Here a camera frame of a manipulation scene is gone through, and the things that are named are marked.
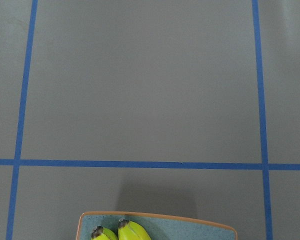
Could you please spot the brown paper table mat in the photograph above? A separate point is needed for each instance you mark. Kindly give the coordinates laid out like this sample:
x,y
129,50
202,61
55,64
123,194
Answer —
x,y
178,107

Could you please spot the grey square plate orange rim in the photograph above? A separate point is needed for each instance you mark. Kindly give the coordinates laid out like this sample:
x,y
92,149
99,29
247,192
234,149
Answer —
x,y
158,226

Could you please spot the yellow banana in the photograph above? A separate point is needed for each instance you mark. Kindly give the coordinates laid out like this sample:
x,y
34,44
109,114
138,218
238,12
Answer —
x,y
103,233
130,230

